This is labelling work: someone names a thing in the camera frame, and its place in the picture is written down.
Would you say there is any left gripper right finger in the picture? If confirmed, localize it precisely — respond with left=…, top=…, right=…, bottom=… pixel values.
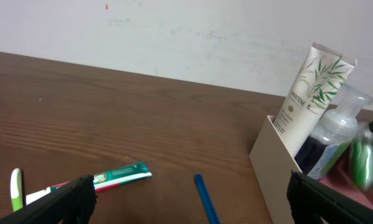
left=286, top=171, right=373, bottom=224

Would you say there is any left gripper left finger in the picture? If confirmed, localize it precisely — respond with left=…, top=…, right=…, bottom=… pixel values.
left=0, top=175, right=97, bottom=224

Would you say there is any green Dettol soap bar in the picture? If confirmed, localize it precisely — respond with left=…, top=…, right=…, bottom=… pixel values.
left=349, top=123, right=373, bottom=191

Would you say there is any clear foam pump bottle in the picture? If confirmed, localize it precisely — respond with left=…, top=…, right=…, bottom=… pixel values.
left=295, top=85, right=373, bottom=180

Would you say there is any white Pantene tube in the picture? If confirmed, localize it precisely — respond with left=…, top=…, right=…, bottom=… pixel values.
left=273, top=42, right=357, bottom=157

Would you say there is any white box pink interior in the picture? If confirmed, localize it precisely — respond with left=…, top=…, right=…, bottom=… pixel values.
left=249, top=116, right=373, bottom=224

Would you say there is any green white toothbrush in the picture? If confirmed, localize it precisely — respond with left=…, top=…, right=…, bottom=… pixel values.
left=10, top=168, right=25, bottom=212

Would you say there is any green white toothpaste tube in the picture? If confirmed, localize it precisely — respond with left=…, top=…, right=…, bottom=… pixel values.
left=26, top=161, right=153, bottom=205

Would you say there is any blue disposable razor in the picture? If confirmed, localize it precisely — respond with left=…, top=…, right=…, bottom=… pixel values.
left=194, top=174, right=221, bottom=224

